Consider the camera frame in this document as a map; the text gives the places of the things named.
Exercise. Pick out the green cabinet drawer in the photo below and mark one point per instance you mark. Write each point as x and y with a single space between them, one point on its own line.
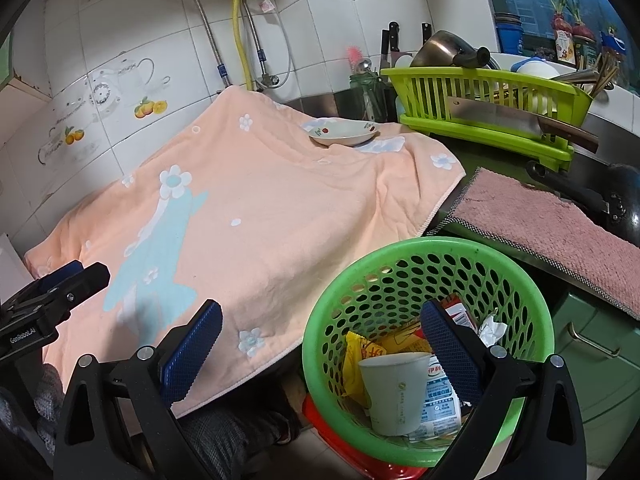
600 390

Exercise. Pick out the white bowl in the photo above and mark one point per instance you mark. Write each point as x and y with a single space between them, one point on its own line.
535 67

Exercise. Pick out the pink textured mat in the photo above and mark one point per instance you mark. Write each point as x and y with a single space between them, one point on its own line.
525 225

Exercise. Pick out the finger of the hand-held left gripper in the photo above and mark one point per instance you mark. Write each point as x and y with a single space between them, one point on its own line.
60 275
85 285

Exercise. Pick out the potted window plants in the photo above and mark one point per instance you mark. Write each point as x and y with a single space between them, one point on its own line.
567 25

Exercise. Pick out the green plastic dish rack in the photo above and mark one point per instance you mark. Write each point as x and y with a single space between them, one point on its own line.
435 90

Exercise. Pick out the yellow snack packet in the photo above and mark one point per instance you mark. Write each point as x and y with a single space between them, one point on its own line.
357 355

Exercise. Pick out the peach floral blanket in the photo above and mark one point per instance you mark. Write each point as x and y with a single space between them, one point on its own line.
275 200

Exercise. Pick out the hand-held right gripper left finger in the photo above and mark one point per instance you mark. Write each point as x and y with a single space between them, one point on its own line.
195 345

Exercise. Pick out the red plastic stool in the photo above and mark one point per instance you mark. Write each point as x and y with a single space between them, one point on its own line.
340 450

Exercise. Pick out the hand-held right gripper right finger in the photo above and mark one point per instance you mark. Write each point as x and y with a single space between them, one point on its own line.
450 345

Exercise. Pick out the white blue milk carton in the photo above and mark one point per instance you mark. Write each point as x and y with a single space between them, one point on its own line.
440 410

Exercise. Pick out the white floral plate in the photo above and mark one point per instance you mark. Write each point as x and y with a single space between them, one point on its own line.
340 132

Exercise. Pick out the black frying pan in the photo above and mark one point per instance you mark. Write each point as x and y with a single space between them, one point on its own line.
625 195

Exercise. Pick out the blue stacked containers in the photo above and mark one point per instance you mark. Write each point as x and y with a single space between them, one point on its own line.
507 35

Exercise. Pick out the plain beige paper cup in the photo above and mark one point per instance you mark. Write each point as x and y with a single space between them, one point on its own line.
395 395

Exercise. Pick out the person's plaid trouser leg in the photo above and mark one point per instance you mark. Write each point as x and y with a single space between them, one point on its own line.
225 435

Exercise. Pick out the green perforated plastic basket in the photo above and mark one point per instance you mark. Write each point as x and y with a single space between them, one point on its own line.
350 280

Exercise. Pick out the metal tap valve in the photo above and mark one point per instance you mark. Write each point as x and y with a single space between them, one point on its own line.
267 81

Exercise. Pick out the glass utensil jar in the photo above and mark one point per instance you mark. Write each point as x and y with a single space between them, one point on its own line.
365 95

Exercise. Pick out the pink brush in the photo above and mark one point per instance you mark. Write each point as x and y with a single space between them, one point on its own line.
355 57

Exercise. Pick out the teal plastic bottle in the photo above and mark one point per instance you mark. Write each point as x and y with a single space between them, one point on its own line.
400 110

